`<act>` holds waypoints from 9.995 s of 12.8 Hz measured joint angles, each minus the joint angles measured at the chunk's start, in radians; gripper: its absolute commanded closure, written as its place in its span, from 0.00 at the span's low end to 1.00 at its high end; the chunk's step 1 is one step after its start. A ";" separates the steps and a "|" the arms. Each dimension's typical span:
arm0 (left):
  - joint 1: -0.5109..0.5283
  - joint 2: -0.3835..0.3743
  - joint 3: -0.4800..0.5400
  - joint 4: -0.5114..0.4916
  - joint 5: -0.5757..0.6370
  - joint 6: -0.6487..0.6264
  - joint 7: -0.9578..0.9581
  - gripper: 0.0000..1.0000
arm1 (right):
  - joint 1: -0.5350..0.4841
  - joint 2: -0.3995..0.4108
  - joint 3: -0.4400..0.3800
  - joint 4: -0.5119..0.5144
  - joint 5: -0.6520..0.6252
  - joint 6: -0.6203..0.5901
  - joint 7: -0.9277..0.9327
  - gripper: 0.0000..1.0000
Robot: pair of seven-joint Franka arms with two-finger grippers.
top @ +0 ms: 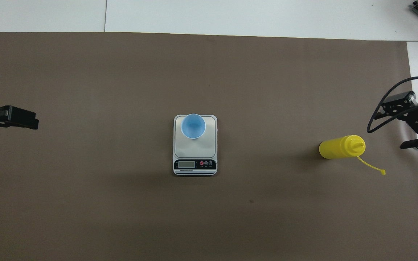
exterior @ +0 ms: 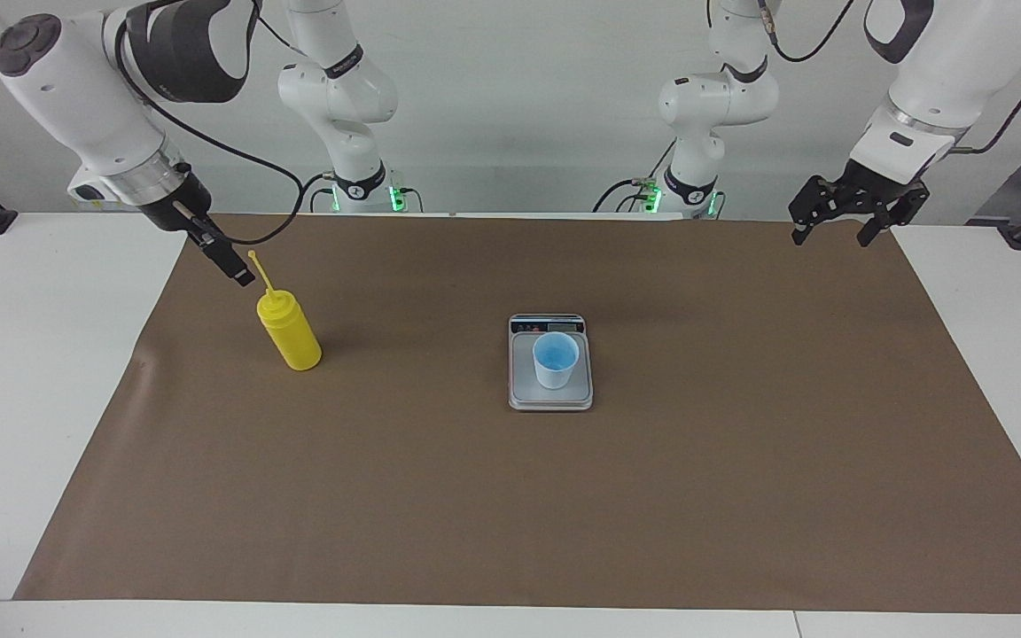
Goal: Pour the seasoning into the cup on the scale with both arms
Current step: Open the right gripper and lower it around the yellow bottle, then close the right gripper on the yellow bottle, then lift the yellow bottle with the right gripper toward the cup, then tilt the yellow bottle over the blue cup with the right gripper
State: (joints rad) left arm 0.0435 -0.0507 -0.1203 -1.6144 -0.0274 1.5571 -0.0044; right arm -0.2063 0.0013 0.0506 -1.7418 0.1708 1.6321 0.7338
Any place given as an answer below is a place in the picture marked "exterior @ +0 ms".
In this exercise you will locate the silver digital kitchen scale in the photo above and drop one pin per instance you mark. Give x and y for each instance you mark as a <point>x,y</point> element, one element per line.
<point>524,394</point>

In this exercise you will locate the white wall power strip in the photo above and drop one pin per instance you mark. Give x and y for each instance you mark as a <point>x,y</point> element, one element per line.
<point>85,202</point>

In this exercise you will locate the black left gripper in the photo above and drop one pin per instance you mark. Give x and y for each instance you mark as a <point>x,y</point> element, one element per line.
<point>861,197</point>

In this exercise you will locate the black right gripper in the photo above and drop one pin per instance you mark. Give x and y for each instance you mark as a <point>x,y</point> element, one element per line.
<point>178,204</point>

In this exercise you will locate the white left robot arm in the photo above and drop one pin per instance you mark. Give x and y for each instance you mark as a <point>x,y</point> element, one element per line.
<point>945,71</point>

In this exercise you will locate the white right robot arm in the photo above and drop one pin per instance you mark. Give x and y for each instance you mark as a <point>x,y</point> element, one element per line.
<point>76,89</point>

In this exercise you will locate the yellow squeeze bottle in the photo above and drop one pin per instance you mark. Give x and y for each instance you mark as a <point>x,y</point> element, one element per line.
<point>293,341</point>

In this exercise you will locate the light blue plastic cup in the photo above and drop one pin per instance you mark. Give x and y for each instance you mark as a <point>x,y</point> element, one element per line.
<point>555,377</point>

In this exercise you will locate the brown paper table mat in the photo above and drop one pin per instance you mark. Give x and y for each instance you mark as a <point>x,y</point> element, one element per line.
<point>475,496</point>

